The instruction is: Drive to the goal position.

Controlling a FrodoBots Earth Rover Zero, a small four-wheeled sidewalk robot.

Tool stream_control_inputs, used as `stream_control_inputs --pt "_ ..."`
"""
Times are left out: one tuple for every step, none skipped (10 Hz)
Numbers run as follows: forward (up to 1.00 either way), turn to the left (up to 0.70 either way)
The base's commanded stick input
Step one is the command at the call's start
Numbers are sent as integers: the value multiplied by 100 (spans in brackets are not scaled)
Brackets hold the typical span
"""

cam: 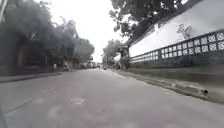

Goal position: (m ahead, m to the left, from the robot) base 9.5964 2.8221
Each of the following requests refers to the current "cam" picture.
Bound large overhanging tree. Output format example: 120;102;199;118
109;0;201;43

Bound grey concrete kerb strip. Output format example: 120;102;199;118
113;65;224;105

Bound distant trees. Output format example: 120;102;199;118
101;39;129;68

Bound grey pavement strip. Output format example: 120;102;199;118
0;70;65;84

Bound row of trees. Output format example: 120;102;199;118
0;0;96;72

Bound grey asphalt road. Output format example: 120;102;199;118
0;67;224;128

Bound white wall with lattice panels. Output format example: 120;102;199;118
127;0;224;70

